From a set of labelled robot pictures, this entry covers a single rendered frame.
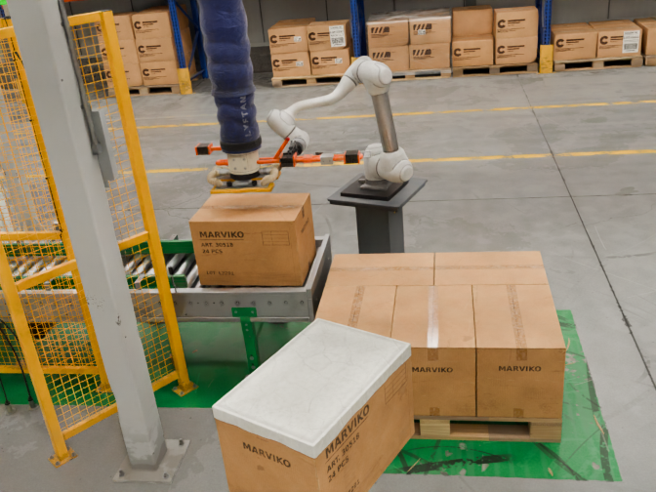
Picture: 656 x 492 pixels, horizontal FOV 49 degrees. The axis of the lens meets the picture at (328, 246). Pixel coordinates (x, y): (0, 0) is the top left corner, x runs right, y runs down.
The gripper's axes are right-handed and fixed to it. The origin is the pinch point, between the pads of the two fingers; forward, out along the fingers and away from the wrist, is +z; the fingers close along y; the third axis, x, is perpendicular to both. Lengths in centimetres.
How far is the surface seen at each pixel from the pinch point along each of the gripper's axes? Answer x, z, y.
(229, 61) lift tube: 23, 10, -56
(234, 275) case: 35, 21, 60
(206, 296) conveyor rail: 48, 35, 64
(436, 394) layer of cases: -76, 83, 94
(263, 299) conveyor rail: 17, 36, 66
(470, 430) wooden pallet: -91, 79, 119
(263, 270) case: 18, 22, 56
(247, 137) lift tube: 19.7, 8.9, -16.5
